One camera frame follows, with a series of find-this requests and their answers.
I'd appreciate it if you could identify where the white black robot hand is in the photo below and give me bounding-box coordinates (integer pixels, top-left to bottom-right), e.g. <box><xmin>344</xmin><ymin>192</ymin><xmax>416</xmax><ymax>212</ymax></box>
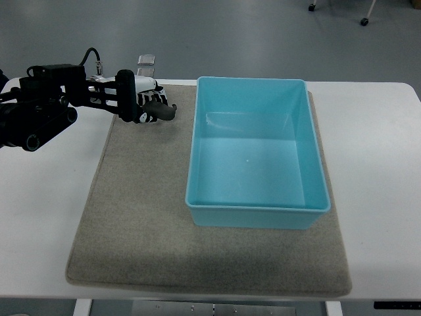
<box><xmin>88</xmin><ymin>70</ymin><xmax>169</xmax><ymax>124</ymax></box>

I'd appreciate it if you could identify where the brown toy hippo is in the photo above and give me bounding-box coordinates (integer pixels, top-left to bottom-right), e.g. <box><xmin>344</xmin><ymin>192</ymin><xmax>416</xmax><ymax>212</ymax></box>
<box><xmin>143</xmin><ymin>101</ymin><xmax>177</xmax><ymax>121</ymax></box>

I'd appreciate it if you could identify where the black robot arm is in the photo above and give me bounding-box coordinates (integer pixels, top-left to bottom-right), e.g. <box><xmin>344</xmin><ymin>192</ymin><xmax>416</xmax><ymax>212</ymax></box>
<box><xmin>1</xmin><ymin>47</ymin><xmax>119</xmax><ymax>151</ymax></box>

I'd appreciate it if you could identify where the blue plastic box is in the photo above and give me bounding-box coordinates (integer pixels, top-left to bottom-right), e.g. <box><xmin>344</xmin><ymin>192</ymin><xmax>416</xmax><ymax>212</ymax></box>
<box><xmin>186</xmin><ymin>76</ymin><xmax>331</xmax><ymax>230</ymax></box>

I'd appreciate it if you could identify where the lower floor socket plate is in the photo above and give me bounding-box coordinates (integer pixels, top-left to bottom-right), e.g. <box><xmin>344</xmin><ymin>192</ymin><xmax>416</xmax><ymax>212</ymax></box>
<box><xmin>137</xmin><ymin>67</ymin><xmax>155</xmax><ymax>78</ymax></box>

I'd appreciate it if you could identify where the floor socket plate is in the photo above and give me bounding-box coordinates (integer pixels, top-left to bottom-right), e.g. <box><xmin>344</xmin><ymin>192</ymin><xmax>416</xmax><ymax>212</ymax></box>
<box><xmin>137</xmin><ymin>54</ymin><xmax>155</xmax><ymax>66</ymax></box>
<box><xmin>137</xmin><ymin>67</ymin><xmax>155</xmax><ymax>78</ymax></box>

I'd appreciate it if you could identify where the upper floor socket plate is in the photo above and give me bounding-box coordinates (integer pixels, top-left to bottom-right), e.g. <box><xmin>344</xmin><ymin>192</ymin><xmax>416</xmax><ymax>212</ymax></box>
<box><xmin>137</xmin><ymin>54</ymin><xmax>155</xmax><ymax>66</ymax></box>

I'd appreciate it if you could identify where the beige felt mat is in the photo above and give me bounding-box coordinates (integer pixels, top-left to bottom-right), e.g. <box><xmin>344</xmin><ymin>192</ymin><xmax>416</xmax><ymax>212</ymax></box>
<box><xmin>66</xmin><ymin>85</ymin><xmax>352</xmax><ymax>297</ymax></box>

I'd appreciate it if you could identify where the cart caster wheel right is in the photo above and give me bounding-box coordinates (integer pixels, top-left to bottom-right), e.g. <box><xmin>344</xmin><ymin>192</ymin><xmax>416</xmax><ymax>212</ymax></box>
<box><xmin>360</xmin><ymin>18</ymin><xmax>369</xmax><ymax>26</ymax></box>

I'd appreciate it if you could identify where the black table control panel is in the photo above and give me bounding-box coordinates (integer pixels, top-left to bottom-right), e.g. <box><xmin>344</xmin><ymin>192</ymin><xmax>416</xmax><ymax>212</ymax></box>
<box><xmin>373</xmin><ymin>301</ymin><xmax>421</xmax><ymax>310</ymax></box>

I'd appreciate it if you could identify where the metal table frame bar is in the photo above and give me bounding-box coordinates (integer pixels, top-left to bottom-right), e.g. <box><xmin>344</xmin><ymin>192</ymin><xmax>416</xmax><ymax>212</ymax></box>
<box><xmin>132</xmin><ymin>300</ymin><xmax>297</xmax><ymax>316</ymax></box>

